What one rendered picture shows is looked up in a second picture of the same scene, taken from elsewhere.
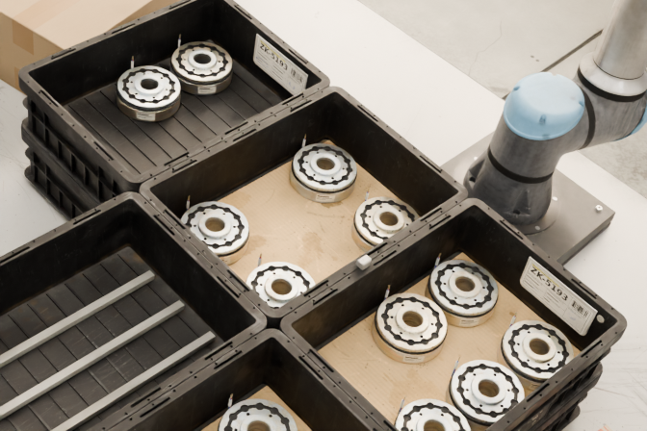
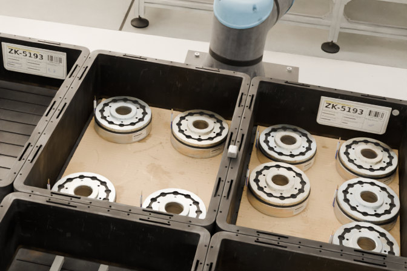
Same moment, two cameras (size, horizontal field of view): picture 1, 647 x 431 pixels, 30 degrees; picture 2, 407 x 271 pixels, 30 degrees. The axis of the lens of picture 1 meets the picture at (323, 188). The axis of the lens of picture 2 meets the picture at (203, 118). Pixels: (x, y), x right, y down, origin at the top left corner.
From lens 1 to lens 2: 0.74 m
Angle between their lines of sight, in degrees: 24
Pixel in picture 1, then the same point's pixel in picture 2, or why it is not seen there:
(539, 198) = (262, 74)
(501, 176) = (234, 68)
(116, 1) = not seen: outside the picture
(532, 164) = (255, 47)
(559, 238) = not seen: hidden behind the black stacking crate
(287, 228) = (129, 170)
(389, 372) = (291, 227)
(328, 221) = (154, 150)
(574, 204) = (273, 73)
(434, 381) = (323, 216)
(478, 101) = (154, 44)
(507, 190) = not seen: hidden behind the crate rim
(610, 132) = (285, 6)
